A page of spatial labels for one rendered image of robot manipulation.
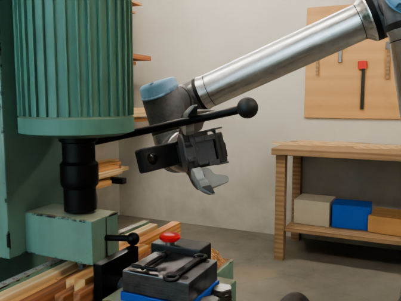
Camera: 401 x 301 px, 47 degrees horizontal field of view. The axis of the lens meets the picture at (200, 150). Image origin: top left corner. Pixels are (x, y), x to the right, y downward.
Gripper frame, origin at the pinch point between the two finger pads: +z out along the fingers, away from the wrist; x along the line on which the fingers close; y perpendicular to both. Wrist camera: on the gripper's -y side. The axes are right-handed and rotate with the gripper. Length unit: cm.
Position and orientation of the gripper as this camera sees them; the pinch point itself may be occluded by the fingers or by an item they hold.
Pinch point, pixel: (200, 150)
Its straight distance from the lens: 77.0
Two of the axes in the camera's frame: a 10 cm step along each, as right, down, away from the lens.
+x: 2.0, 9.8, 0.2
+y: 9.5, -1.9, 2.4
